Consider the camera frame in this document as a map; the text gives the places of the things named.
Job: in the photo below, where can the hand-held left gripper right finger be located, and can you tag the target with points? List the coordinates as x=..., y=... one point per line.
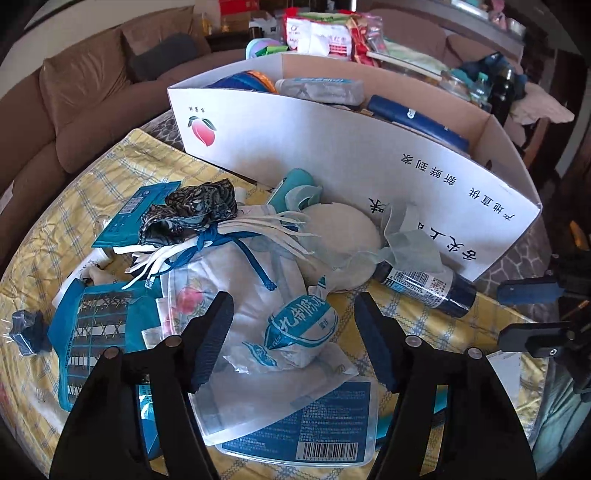
x=376, y=346

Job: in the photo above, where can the brown armchair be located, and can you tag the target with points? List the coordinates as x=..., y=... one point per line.
x=415, y=27

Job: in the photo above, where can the grey patterned table cover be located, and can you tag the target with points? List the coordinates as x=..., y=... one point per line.
x=517, y=263

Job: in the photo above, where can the teal fabric piece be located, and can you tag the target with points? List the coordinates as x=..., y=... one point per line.
x=288, y=184

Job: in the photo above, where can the red box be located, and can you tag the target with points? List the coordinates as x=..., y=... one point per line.
x=238, y=7

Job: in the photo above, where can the brown sofa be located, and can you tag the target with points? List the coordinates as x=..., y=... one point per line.
x=92, y=101

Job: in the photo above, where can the dark patterned cloth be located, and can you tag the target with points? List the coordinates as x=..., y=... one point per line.
x=198, y=198

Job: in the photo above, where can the dark grey cushion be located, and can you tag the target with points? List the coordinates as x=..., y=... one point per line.
x=161, y=55

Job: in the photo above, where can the white snack packet red label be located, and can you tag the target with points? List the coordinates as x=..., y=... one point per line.
x=314, y=37

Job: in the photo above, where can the pastel round container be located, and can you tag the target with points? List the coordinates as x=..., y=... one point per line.
x=263, y=47

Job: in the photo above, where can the white cardboard box peach print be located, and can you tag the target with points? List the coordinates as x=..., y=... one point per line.
x=323, y=152

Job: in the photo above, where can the pale pink cloth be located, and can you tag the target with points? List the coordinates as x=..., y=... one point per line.
x=540, y=104

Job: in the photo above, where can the teal mesh bag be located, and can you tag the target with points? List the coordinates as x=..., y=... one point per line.
x=92, y=332

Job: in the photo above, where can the teal flat packet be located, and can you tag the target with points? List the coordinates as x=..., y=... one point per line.
x=122, y=212

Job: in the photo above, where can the dark blue spray bottle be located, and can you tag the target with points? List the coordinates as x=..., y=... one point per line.
x=443, y=290

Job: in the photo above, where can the white blue printed packet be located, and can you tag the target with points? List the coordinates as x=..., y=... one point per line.
x=147, y=415

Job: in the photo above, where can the round white pad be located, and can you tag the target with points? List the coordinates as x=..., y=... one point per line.
x=341, y=235

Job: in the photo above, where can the dark blue wrapped candy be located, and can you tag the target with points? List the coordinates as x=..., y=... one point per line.
x=30, y=330

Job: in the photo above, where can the blue tube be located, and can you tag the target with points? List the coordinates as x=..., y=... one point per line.
x=411, y=115

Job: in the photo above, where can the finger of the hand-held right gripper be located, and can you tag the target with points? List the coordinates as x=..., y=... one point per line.
x=531, y=339
x=531, y=291

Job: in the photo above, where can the small white packet teal print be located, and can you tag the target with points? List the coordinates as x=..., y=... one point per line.
x=295, y=332

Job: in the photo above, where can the yellow plaid tablecloth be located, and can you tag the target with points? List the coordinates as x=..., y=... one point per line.
x=55, y=221

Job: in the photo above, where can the pale teal gauze cloth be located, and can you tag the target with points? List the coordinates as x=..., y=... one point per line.
x=406, y=244

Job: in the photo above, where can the glass jar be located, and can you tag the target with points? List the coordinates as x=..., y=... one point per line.
x=455, y=85

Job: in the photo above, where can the white plastic packet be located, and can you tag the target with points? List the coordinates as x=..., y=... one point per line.
x=92, y=267

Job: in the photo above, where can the red snack packets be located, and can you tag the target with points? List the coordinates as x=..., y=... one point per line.
x=367, y=39

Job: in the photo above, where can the clear package blue label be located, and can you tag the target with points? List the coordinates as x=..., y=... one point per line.
x=323, y=424

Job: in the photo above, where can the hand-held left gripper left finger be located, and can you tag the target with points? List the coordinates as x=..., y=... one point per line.
x=207, y=355

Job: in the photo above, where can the blue round tin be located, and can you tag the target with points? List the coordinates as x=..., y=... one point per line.
x=244, y=81

